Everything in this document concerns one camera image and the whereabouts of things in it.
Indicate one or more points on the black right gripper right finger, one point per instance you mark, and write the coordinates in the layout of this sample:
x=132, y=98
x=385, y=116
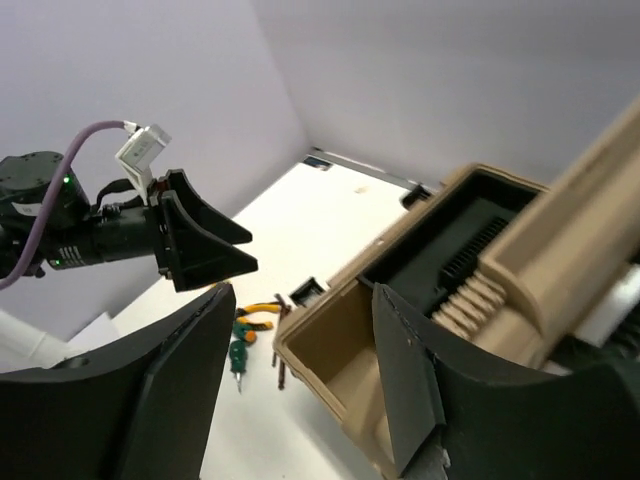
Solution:
x=456, y=411

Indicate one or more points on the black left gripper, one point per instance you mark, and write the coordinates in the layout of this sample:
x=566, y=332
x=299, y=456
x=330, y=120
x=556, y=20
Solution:
x=199, y=244

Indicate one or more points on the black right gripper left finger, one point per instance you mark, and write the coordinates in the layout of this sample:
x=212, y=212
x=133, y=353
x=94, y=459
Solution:
x=140, y=407

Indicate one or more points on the tan plastic toolbox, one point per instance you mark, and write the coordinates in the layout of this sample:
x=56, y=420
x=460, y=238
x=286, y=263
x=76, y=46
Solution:
x=534, y=284

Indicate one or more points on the yellow black needle-nose pliers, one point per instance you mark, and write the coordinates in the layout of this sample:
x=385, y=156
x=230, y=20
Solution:
x=248, y=315

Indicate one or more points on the green orange stubby screwdriver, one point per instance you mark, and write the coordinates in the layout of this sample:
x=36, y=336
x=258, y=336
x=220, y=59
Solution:
x=244, y=332

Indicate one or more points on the blue label sticker left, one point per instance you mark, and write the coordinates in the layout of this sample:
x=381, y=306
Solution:
x=317, y=163

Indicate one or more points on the black toolbox tray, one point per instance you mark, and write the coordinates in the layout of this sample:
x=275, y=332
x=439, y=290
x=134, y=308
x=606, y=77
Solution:
x=433, y=259

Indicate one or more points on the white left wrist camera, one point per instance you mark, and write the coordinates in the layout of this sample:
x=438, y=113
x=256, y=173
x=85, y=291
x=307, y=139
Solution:
x=135, y=157

